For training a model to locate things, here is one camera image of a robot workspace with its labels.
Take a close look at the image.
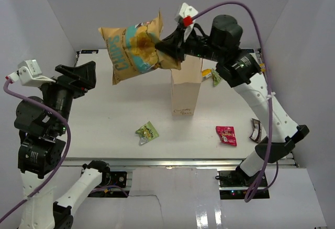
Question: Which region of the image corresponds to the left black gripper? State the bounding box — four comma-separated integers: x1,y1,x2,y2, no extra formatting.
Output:
36,59,97,132

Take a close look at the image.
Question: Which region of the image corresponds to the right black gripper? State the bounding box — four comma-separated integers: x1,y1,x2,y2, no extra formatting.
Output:
157,23,225,62

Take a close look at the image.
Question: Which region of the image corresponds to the yellow chips bag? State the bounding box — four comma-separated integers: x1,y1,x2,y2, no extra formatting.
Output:
98,13,181,85

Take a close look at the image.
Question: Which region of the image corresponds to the light green snack packet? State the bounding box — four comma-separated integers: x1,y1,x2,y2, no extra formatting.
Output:
211,68,223,87

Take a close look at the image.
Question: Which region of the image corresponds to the green candy packet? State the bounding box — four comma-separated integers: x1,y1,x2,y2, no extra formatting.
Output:
135,121,159,145

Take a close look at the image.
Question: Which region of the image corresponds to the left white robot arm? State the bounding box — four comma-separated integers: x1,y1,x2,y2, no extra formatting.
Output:
10,60,111,228

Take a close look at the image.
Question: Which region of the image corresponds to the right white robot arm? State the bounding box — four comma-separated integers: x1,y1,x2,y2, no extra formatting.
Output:
155,15,309,187

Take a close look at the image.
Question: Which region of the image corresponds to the cream paper bag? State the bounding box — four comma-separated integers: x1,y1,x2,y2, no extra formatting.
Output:
171,55,202,116

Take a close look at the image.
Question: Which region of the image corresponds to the yellow snack bar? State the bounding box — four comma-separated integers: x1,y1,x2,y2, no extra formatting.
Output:
202,69,213,81

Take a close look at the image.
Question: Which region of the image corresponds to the small yellow snack packet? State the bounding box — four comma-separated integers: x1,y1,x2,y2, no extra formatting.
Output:
257,55,265,72

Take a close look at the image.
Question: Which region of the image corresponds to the red candy packet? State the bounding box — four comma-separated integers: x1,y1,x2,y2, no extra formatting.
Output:
216,126,237,147

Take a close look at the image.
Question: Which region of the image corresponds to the brown chocolate wrapper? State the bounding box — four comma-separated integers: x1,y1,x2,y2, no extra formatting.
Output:
249,118,263,143

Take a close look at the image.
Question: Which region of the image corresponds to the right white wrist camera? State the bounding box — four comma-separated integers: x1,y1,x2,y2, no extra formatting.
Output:
173,2,199,38

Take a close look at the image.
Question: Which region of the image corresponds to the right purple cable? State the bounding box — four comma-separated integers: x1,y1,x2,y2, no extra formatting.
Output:
192,1,280,203

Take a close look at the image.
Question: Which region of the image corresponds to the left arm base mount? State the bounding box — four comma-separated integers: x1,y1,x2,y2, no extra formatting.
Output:
88,171,129,198

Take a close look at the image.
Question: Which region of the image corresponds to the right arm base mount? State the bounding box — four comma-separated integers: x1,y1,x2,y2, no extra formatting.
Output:
215,170,270,200

